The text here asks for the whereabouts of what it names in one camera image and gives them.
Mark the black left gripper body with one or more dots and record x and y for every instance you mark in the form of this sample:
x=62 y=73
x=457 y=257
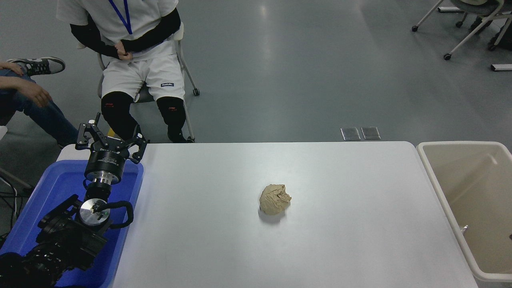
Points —
x=106 y=160

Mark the person's right forearm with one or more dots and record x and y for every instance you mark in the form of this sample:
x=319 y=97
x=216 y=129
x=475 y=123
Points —
x=10 y=84
x=96 y=44

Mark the person's left forearm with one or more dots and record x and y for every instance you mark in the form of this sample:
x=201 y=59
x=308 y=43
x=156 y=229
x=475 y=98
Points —
x=152 y=36

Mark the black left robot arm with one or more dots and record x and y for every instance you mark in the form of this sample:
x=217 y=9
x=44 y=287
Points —
x=64 y=240

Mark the silver floor plate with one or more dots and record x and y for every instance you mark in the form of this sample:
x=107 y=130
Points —
x=370 y=133
x=350 y=133

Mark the person's right hand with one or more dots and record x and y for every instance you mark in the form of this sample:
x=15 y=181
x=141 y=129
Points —
x=124 y=52
x=35 y=92

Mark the person's left hand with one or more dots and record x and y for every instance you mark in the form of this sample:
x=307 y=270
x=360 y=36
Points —
x=11 y=68

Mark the person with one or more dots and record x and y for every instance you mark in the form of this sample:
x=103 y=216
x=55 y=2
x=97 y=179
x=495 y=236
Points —
x=140 y=76
x=502 y=38
x=44 y=116

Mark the blue plastic tray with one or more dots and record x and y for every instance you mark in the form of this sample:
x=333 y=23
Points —
x=60 y=180

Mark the grey metal chair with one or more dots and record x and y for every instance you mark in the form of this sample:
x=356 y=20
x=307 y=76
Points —
x=179 y=34

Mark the crumpled tan paper ball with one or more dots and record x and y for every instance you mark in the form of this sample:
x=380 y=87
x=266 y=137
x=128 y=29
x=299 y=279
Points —
x=275 y=199

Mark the large pale bin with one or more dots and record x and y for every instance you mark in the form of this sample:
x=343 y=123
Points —
x=476 y=192

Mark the white floor bar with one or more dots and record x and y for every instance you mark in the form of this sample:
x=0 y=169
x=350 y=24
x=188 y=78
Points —
x=446 y=9
x=502 y=67

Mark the wheeled chair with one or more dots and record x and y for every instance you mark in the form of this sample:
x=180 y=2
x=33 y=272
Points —
x=480 y=4

